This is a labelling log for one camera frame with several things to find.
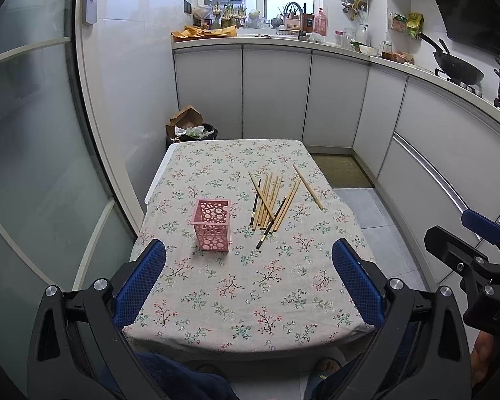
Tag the pink detergent bottle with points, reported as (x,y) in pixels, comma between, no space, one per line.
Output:
(320,25)

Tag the black wok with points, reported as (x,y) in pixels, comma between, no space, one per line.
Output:
(456,69)

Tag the brown cardboard box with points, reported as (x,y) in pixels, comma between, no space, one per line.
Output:
(185,118)

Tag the glass sliding door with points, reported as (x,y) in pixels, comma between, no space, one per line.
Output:
(59,223)

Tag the black kitchen faucet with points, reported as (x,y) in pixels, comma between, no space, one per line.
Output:
(292,16)

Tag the white lower cabinets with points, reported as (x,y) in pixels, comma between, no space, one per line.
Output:
(430,147)

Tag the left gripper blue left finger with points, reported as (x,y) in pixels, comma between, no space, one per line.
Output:
(133,282)

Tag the pink perforated utensil holder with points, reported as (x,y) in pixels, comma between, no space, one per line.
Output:
(211,223)

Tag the long wooden chopstick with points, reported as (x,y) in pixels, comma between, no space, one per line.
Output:
(263,198)

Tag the green snack bags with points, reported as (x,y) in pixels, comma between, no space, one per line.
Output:
(414,24)

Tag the black trash bin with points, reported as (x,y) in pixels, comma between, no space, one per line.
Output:
(176,134)

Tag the black tipped chopstick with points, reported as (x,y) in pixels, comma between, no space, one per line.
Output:
(270,225)

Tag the olive floor mat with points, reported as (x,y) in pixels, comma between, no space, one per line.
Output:
(342,171)

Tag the floral tablecloth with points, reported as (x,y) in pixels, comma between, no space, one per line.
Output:
(285,296)

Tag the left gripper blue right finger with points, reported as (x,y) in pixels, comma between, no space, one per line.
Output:
(365,294)

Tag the yellow paper bags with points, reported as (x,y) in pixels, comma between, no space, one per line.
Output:
(190,33)

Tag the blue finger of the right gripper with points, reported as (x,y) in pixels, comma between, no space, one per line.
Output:
(481,226)

